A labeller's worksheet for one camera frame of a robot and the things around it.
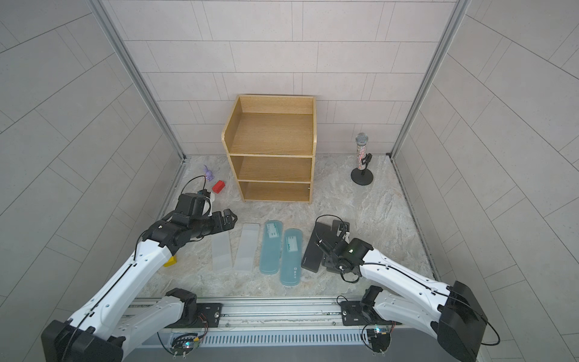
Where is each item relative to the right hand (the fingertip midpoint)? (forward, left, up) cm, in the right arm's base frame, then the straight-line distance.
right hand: (332, 261), depth 80 cm
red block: (+36, +47, +3) cm, 59 cm away
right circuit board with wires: (-23, -12, -3) cm, 26 cm away
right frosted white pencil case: (+7, +31, 0) cm, 32 cm away
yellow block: (-8, +40, +31) cm, 51 cm away
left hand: (+13, +34, +13) cm, 39 cm away
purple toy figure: (+43, +52, +4) cm, 67 cm away
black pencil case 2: (+12, -3, +3) cm, 13 cm away
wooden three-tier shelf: (+34, +19, +28) cm, 48 cm away
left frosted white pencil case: (+6, +41, +1) cm, 41 cm away
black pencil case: (+3, +6, -1) cm, 7 cm away
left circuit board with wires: (-21, +48, -2) cm, 52 cm away
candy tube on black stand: (+39, -21, -1) cm, 45 cm away
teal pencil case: (+7, +22, -1) cm, 23 cm away
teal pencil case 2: (-2, +15, -2) cm, 15 cm away
